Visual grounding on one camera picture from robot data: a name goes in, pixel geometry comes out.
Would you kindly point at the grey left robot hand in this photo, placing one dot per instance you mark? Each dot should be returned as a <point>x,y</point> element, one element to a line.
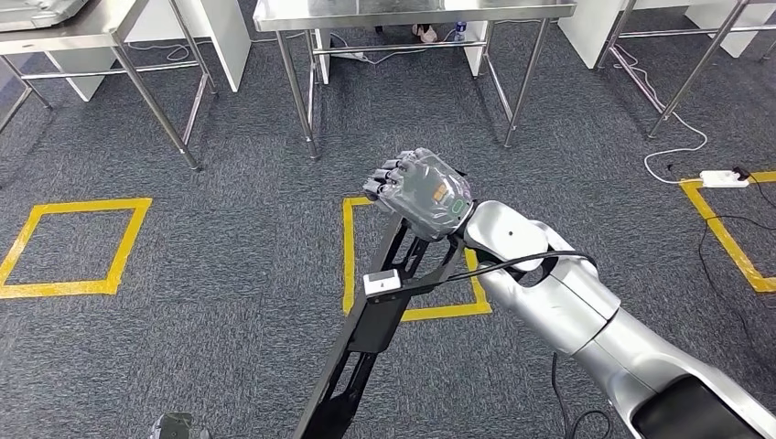
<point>176,427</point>

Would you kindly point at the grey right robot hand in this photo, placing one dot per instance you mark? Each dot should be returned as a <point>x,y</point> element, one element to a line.
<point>424,194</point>

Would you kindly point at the black plastic frame part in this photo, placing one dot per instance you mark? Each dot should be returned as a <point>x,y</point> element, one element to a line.
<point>376,327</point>

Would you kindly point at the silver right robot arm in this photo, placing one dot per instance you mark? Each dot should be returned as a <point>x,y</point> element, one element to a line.
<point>545,303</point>

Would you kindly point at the white power strip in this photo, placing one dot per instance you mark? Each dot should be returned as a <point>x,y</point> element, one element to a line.
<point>348,56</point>
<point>721,179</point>

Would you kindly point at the small plastic bottle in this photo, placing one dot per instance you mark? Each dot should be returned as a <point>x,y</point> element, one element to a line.
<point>461,33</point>

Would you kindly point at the steel tray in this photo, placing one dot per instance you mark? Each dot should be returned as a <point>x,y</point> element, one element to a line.
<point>36,12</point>

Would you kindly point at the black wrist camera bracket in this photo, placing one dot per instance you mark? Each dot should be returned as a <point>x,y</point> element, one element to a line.
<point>418,283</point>

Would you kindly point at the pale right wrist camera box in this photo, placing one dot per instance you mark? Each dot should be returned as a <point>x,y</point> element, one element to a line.
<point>382,283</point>

